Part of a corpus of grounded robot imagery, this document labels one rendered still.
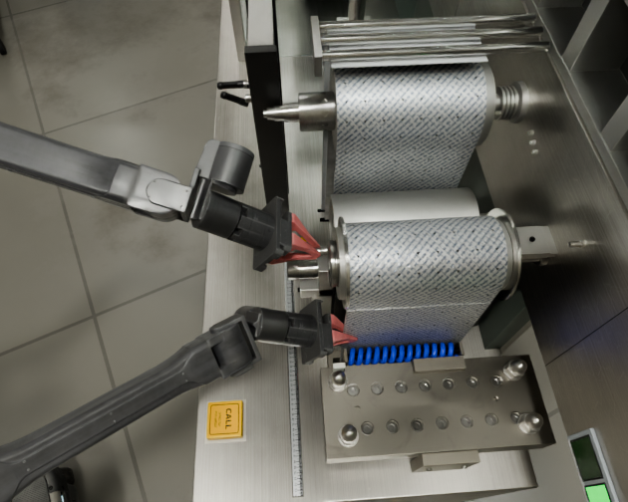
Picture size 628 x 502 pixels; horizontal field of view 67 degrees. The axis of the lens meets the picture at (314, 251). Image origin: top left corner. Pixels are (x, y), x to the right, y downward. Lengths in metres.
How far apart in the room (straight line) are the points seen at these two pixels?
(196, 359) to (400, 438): 0.38
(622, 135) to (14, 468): 0.84
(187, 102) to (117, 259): 1.06
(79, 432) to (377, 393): 0.49
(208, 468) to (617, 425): 0.70
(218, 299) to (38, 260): 1.52
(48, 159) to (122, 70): 2.60
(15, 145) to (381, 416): 0.70
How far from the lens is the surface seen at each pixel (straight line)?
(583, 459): 0.82
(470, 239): 0.74
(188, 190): 0.65
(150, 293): 2.23
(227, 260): 1.17
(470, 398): 0.94
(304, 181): 1.29
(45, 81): 3.39
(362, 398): 0.90
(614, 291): 0.71
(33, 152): 0.71
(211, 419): 1.02
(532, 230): 0.81
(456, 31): 0.82
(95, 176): 0.68
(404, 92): 0.78
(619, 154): 0.72
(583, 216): 0.75
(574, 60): 0.80
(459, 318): 0.86
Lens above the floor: 1.91
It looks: 59 degrees down
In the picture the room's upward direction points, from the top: straight up
